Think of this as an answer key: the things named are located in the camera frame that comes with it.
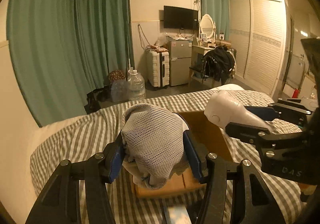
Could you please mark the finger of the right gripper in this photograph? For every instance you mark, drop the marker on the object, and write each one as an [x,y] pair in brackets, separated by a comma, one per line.
[272,109]
[246,133]

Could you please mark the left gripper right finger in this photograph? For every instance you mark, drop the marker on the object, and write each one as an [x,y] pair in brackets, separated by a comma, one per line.
[252,201]

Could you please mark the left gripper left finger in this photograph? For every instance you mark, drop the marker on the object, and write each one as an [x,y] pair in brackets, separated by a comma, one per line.
[59,200]

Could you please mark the blue tissue pack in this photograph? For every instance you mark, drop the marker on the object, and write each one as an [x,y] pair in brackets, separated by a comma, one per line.
[176,215]

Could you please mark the white sock pair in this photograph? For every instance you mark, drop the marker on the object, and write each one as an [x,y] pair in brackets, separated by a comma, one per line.
[153,142]

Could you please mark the red fire extinguisher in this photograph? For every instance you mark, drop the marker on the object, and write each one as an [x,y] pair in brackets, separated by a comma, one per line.
[295,94]

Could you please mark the brown cardboard box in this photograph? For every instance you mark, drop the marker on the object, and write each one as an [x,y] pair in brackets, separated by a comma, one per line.
[208,138]

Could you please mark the grey checked bed cover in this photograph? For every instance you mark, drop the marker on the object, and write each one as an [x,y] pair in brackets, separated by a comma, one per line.
[86,135]

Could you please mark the black jacket on chair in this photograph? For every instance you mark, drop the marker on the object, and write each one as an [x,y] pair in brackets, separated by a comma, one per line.
[218,64]

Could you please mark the white louvered wardrobe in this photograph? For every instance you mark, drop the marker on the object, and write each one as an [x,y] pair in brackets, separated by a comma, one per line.
[258,33]

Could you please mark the white dressing table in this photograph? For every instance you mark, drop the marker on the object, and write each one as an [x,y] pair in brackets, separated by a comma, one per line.
[202,50]

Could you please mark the white oval vanity mirror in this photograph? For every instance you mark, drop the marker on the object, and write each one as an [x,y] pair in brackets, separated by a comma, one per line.
[207,26]

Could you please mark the silver mini fridge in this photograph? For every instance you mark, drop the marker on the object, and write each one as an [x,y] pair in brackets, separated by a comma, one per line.
[180,61]

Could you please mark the black bag on floor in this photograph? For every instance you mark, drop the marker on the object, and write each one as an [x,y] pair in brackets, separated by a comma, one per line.
[95,97]

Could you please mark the white hard suitcase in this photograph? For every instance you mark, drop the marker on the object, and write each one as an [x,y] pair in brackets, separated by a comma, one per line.
[158,68]

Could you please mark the clear water jug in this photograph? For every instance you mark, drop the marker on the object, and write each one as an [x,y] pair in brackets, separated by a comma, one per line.
[119,91]
[135,86]

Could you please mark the green curtain right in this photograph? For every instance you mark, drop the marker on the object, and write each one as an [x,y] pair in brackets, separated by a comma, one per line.
[219,12]

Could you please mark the dotted brown bag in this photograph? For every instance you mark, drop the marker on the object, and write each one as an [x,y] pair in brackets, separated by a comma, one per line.
[116,75]

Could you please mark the black wall television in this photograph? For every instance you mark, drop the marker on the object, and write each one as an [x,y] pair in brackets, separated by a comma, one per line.
[180,18]

